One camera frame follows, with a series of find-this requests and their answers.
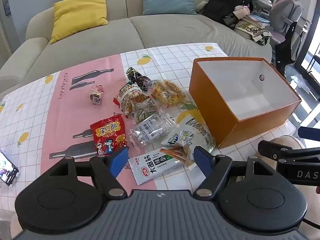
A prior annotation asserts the clear packet of yellow crisps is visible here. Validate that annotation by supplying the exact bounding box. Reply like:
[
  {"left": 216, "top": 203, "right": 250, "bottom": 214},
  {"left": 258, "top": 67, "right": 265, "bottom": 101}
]
[{"left": 150, "top": 79, "right": 187, "bottom": 107}]

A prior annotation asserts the stack of books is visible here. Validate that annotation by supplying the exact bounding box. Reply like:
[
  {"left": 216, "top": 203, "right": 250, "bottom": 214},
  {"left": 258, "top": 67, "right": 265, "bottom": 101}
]
[{"left": 234, "top": 12, "right": 272, "bottom": 34}]

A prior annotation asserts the orange cardboard box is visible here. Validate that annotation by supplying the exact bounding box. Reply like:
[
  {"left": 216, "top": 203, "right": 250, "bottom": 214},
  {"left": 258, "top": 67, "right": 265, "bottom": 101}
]
[{"left": 189, "top": 57, "right": 302, "bottom": 149}]

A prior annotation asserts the beige sofa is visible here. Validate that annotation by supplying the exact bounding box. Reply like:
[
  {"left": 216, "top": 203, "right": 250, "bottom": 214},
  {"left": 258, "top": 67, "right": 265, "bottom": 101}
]
[{"left": 0, "top": 0, "right": 273, "bottom": 95}]

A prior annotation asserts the large white green snack packet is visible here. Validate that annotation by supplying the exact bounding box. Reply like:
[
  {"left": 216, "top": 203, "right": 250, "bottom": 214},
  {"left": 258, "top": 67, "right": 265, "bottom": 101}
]
[{"left": 179, "top": 117, "right": 217, "bottom": 153}]

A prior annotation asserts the orange sticks snack packet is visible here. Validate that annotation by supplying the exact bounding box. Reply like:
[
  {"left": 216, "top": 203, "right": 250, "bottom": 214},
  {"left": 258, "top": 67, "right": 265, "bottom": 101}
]
[{"left": 159, "top": 145, "right": 197, "bottom": 168}]

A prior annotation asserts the clear packet of white candies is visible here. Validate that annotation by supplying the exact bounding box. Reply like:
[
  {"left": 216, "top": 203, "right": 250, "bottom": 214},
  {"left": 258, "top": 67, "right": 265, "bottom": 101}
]
[{"left": 129, "top": 111, "right": 177, "bottom": 147}]

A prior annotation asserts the peanut packet red label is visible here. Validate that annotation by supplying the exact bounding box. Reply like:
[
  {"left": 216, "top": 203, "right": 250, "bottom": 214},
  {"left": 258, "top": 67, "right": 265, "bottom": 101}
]
[{"left": 113, "top": 83, "right": 150, "bottom": 118}]

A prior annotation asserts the printed tote bag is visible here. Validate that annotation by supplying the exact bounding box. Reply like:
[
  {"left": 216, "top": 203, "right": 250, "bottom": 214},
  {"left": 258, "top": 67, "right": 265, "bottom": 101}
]
[{"left": 235, "top": 21, "right": 272, "bottom": 46}]

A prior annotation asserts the black backpack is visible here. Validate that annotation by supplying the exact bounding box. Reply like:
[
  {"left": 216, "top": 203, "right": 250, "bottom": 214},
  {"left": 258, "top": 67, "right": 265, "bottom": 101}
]
[{"left": 202, "top": 0, "right": 254, "bottom": 29}]

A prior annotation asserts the small candy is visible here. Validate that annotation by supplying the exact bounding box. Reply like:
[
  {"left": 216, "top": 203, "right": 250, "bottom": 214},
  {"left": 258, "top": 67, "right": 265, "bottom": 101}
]
[{"left": 87, "top": 84, "right": 105, "bottom": 105}]

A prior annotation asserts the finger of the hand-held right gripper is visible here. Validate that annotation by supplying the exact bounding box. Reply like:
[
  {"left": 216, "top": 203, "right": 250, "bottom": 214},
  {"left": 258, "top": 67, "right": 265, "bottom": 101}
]
[
  {"left": 257, "top": 140, "right": 320, "bottom": 165},
  {"left": 298, "top": 126, "right": 320, "bottom": 142}
]

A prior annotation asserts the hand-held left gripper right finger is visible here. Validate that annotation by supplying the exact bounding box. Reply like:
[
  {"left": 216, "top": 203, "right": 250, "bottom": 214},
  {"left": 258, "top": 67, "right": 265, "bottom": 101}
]
[{"left": 193, "top": 146, "right": 278, "bottom": 198}]

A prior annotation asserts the grey desk chair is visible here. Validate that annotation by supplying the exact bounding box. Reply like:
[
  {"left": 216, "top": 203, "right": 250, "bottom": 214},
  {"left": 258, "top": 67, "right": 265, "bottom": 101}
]
[{"left": 269, "top": 0, "right": 312, "bottom": 63}]

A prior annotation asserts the black garment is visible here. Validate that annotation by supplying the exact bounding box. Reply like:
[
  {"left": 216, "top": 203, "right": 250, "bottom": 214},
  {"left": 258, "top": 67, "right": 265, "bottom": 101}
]
[{"left": 275, "top": 21, "right": 304, "bottom": 74}]

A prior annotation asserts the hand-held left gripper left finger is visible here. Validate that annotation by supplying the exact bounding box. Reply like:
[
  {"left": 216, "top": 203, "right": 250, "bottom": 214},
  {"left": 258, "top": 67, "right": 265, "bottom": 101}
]
[{"left": 46, "top": 146, "right": 130, "bottom": 199}]

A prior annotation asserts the white snack packet red logo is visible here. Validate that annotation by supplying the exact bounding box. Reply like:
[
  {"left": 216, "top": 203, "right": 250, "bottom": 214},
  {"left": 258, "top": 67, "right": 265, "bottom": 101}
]
[{"left": 127, "top": 152, "right": 184, "bottom": 186}]

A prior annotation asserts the beige round stool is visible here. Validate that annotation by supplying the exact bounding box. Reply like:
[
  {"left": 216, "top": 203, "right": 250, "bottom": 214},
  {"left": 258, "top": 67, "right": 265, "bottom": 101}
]
[{"left": 271, "top": 134, "right": 306, "bottom": 155}]

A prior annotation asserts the clear packet of green snacks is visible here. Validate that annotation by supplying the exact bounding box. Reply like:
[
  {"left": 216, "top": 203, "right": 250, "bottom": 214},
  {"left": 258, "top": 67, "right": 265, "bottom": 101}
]
[{"left": 131, "top": 97, "right": 160, "bottom": 124}]

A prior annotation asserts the smartphone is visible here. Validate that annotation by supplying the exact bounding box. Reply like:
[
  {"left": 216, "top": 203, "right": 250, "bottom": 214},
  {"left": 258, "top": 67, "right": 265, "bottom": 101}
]
[{"left": 0, "top": 149, "right": 20, "bottom": 186}]

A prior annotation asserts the dark brown snack packet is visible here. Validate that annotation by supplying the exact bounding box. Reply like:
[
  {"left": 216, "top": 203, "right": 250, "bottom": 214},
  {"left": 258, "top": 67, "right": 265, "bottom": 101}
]
[{"left": 126, "top": 67, "right": 152, "bottom": 90}]

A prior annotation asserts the beige pouch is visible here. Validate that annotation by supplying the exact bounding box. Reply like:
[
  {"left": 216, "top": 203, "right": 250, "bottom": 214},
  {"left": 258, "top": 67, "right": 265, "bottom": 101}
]
[{"left": 232, "top": 5, "right": 250, "bottom": 20}]

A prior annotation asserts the yellow pillow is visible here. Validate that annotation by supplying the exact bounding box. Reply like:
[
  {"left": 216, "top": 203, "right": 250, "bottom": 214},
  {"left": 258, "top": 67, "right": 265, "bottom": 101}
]
[{"left": 49, "top": 0, "right": 108, "bottom": 44}]

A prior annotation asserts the glass balcony door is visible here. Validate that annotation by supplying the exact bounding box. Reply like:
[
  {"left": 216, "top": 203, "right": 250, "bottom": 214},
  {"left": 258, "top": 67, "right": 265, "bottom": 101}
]
[{"left": 300, "top": 17, "right": 320, "bottom": 80}]

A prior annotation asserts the small white blue snack packet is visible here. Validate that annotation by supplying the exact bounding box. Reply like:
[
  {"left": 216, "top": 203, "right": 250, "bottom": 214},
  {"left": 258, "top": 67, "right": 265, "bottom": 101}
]
[{"left": 161, "top": 129, "right": 195, "bottom": 147}]

